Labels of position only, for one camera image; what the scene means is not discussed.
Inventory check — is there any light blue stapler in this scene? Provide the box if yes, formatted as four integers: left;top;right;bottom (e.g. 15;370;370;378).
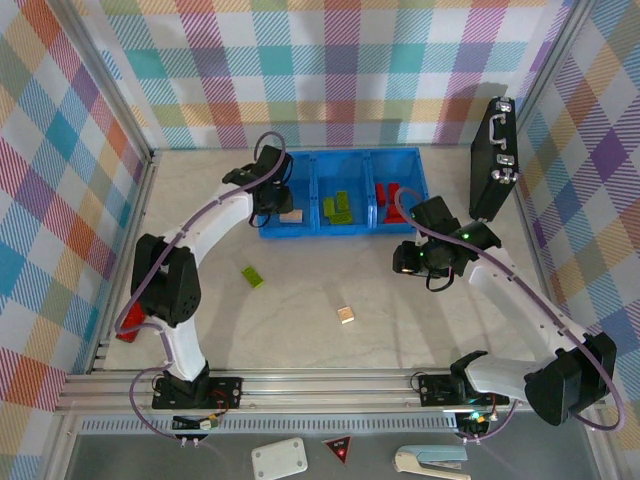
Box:
393;444;471;480

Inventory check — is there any red toy microphone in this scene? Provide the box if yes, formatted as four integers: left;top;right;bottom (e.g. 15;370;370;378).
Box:
115;301;147;344

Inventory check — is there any white rectangular plate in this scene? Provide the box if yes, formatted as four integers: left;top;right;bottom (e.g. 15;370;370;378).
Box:
251;437;309;479

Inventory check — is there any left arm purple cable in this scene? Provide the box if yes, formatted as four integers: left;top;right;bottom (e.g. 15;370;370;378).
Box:
114;131;294;446

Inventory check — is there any red black triangle sign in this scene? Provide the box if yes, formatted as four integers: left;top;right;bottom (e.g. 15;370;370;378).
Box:
323;435;354;466

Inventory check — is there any slotted metal strip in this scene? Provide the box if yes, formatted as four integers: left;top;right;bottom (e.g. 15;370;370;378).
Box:
79;417;460;435

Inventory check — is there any black briefcase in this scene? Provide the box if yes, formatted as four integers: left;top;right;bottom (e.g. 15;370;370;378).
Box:
469;96;521;223

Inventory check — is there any aluminium mounting rail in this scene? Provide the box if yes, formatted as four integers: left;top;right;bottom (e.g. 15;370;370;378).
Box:
54;367;606;416

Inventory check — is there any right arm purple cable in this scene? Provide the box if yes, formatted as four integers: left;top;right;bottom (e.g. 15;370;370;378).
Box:
394;187;626;446

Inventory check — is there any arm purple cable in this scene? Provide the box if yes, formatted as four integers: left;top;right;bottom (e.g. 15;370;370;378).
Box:
394;187;626;446
114;131;294;446

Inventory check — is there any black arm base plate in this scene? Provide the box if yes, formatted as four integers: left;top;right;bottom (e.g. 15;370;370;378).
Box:
152;377;244;411
418;372;511;407

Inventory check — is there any small controller board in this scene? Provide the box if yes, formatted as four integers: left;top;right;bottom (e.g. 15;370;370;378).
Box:
172;413;221;432
457;409;494;436

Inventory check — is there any blue three-compartment bin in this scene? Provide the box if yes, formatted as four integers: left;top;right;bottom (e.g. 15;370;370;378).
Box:
254;148;430;240

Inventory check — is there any aluminium frame post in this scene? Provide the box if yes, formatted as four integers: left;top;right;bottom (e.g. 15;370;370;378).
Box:
512;0;604;371
52;0;161;374

